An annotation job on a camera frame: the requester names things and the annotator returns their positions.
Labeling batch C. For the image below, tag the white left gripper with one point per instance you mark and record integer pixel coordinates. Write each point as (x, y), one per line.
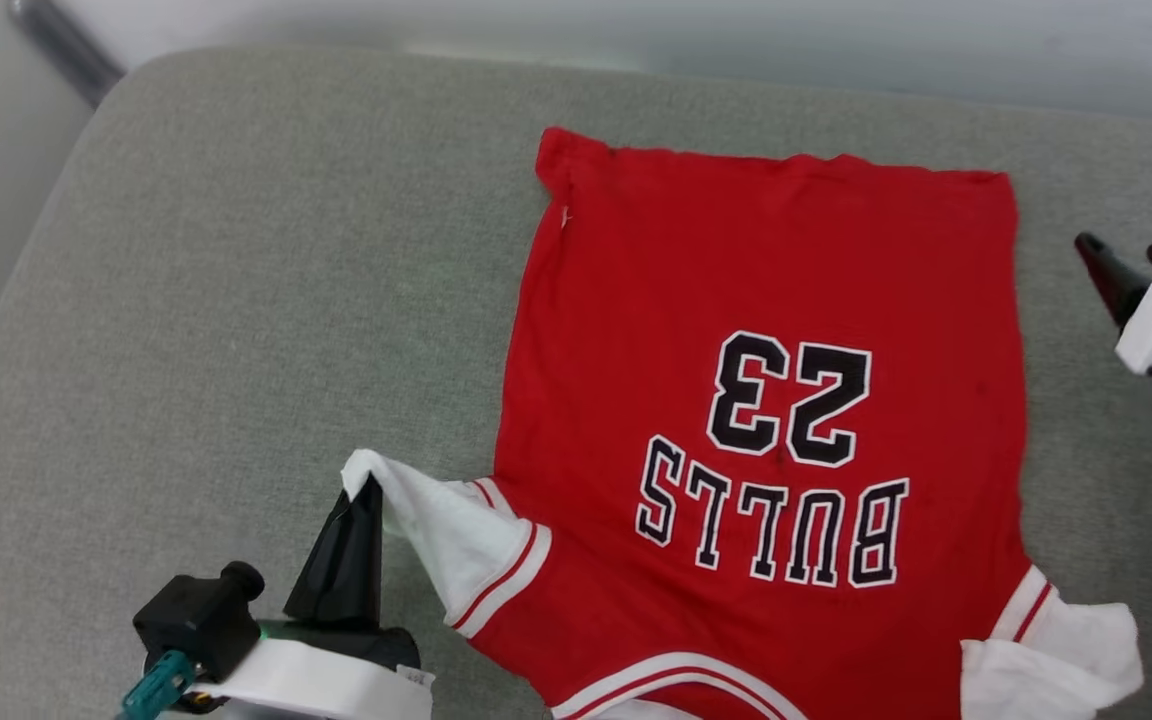
(326, 685)

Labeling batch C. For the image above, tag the red Bulls 23 jersey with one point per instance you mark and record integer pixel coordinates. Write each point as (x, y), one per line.
(766, 260)

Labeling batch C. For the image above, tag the dark grey baseboard strip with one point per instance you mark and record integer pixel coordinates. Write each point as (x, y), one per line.
(66, 45)

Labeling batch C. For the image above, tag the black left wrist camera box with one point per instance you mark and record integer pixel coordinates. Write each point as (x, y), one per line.
(196, 615)

